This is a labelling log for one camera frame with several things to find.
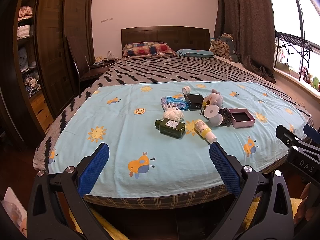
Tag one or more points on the person's right hand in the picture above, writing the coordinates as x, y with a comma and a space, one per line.
306, 213

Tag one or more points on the black box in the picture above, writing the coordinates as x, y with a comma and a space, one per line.
194, 101

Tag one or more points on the plaid red blue pillow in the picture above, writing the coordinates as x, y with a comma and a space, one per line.
142, 50

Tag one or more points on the teal flat pillow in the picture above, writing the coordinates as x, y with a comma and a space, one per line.
195, 53

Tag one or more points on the dark green bottle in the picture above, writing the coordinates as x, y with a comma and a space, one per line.
170, 127

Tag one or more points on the blue tissue pack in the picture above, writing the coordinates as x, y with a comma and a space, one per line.
170, 102

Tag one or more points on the white bandage roll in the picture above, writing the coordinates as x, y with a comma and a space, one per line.
186, 90

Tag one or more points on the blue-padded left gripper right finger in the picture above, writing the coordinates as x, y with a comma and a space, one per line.
262, 207

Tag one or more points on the grey black patterned blanket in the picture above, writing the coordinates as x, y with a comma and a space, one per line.
152, 71

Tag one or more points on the grey owl plush toy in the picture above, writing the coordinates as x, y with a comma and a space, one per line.
214, 98

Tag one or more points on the dark brown curtain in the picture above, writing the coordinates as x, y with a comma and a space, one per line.
251, 22

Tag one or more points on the green frog toy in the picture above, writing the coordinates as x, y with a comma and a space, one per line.
315, 83

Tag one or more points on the brown patterned cushion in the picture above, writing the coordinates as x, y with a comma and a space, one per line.
224, 47

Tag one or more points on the dark wooden chair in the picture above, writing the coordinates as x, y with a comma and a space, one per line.
85, 71

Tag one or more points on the plaid mattress side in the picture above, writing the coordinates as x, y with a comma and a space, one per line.
162, 203

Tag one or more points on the black metal rack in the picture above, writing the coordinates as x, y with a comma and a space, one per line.
292, 52

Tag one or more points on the white spool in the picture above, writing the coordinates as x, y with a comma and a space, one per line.
211, 112

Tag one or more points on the black scrunchie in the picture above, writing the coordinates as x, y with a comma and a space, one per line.
226, 117

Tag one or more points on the light blue cartoon sheet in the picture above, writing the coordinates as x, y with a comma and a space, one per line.
145, 163

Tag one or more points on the yellow white bottle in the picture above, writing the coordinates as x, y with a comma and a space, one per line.
205, 131

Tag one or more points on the pink box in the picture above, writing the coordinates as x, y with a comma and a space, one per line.
242, 118

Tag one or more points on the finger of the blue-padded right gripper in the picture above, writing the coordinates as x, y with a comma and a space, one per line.
311, 132
290, 139

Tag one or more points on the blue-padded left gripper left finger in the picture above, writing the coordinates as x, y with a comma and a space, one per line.
45, 218

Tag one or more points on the dark wooden wardrobe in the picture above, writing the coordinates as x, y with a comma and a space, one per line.
38, 31

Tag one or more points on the dark wooden headboard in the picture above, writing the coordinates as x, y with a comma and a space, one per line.
176, 37

